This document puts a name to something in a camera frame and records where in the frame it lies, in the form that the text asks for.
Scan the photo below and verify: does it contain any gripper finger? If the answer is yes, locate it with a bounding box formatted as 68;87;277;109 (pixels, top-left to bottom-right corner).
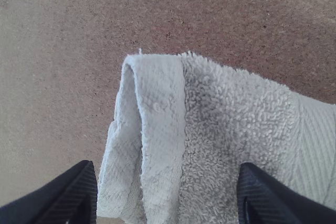
237;162;336;224
0;159;99;224

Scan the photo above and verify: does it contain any pale towel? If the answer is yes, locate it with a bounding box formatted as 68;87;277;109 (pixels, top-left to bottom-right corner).
97;48;336;224

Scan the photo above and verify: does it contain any cork mat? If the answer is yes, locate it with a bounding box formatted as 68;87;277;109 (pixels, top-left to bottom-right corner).
0;0;336;224

